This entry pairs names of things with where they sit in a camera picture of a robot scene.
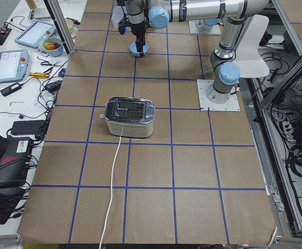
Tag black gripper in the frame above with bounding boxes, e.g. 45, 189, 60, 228
118, 17, 150, 57

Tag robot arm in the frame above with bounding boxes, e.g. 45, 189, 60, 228
148, 1, 268, 104
118, 0, 147, 57

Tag blue bowl with fruit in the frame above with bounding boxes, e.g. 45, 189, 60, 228
42, 37, 63, 57

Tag clear plastic food container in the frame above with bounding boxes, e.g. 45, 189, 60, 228
112, 6, 126, 29

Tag cream and chrome toaster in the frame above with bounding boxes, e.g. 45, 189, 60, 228
100, 96, 155, 138

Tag scissors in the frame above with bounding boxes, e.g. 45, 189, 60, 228
40, 60, 60, 67

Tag upper teach pendant tablet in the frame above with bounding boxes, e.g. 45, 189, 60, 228
14, 21, 56, 48

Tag teach pendant tablet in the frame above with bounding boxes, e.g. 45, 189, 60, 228
14, 21, 56, 48
0, 49, 29, 84

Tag white chair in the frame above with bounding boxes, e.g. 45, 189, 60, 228
234, 15, 269, 78

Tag black power adapter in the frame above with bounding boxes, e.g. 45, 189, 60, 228
0, 82, 22, 96

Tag lower teach pendant tablet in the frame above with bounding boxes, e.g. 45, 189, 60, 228
0, 49, 29, 84

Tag black power brick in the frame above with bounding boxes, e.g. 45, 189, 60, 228
10, 120, 45, 135

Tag black red computer case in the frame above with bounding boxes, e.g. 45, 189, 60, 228
0, 136, 33, 189

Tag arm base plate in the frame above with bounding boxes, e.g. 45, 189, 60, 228
188, 18, 221, 36
197, 79, 240, 112

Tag aluminium frame post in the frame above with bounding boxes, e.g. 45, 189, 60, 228
44, 0, 76, 56

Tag yellow handled tool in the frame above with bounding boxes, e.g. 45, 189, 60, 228
29, 72, 50, 79

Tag white toaster power cord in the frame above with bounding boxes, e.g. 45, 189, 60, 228
98, 135, 122, 249

